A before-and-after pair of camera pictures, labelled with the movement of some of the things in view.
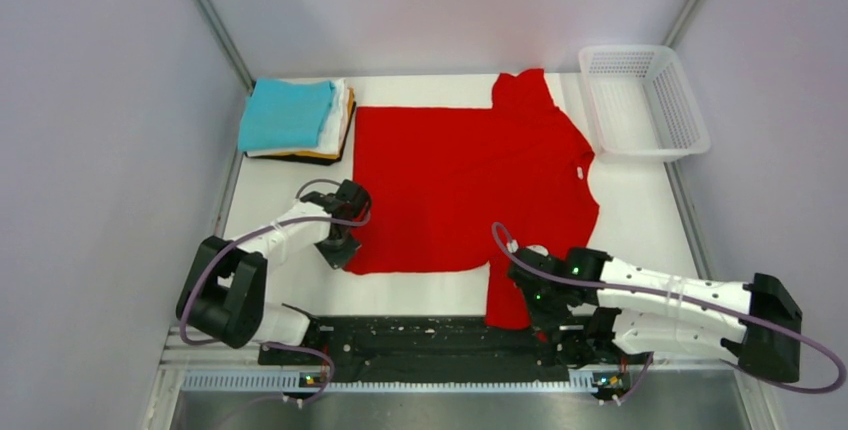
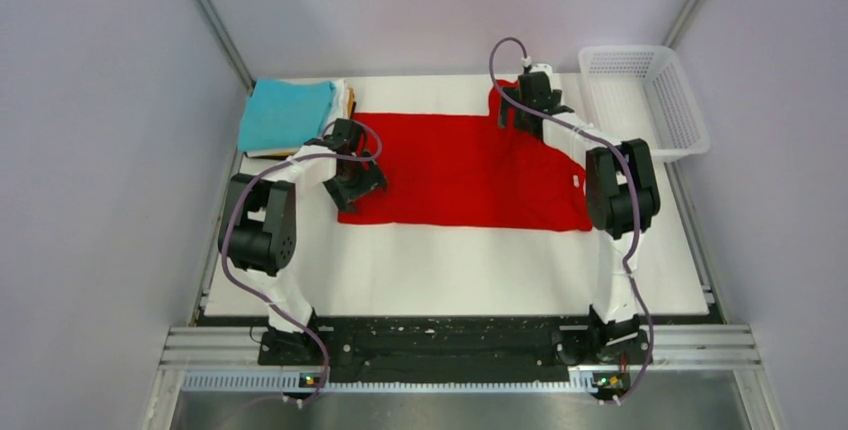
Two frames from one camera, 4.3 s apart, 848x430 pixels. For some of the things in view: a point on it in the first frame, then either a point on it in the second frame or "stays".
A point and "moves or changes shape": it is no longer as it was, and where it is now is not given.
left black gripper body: [338, 248] → [350, 185]
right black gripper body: [544, 310] → [503, 116]
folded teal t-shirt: [279, 114] stays
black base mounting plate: [444, 349] stays
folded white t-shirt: [330, 138] stays
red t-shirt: [467, 189] moves or changes shape
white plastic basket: [645, 108] stays
